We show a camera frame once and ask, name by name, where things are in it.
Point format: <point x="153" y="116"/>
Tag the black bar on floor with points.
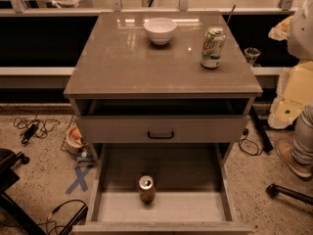
<point x="273" y="190"/>

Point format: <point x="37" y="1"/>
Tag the grey drawer cabinet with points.
<point x="122" y="73"/>

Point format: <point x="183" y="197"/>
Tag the black office chair base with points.
<point x="8" y="202"/>

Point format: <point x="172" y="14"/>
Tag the white bowl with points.
<point x="160" y="30"/>

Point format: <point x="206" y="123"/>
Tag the clear glass cup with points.
<point x="251" y="55"/>

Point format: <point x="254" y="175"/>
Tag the tan shoe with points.
<point x="291" y="159"/>

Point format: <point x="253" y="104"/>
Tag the wire basket with items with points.
<point x="74" y="145"/>

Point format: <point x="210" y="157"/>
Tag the person leg in jeans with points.
<point x="303" y="137"/>

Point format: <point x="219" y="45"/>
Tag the blue tape cross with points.
<point x="79" y="181"/>

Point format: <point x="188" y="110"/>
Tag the green white soda can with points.
<point x="213" y="43"/>

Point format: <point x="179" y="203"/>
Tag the closed drawer with black handle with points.
<point x="161" y="129"/>

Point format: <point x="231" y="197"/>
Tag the open lower drawer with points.
<point x="191" y="192"/>

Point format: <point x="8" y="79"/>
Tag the orange soda can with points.
<point x="147" y="189"/>

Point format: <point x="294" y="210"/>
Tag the black power adapter with cable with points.
<point x="32" y="126"/>

